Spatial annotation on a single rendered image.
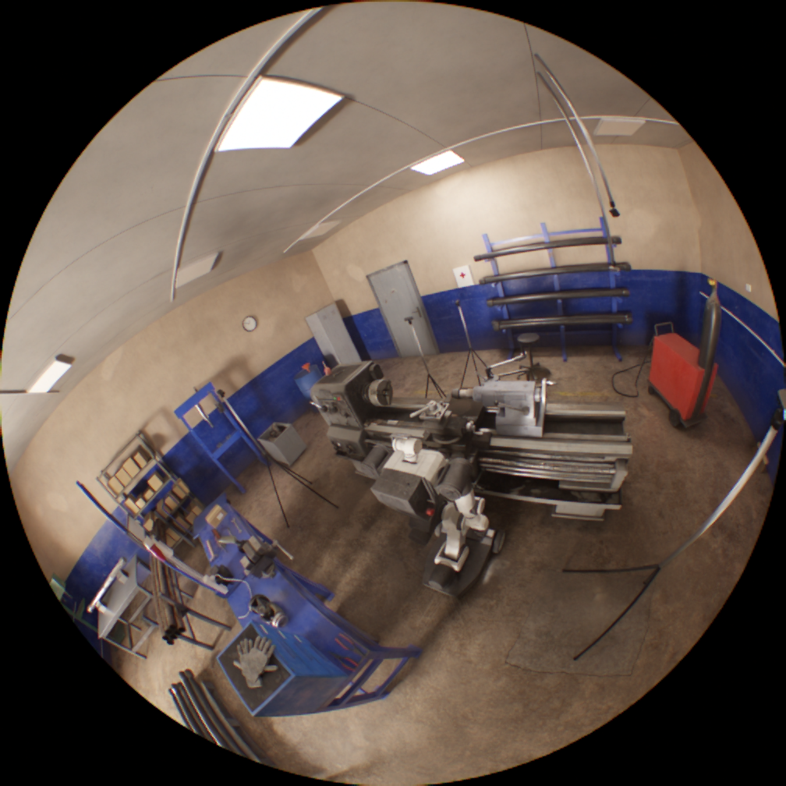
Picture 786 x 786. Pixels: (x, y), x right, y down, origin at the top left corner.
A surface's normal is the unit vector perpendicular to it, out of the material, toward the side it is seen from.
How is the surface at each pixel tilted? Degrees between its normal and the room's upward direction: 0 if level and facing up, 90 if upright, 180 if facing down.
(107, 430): 90
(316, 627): 0
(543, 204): 90
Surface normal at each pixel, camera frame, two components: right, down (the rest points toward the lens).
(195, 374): 0.78, 0.01
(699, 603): -0.36, -0.81
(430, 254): -0.52, 0.59
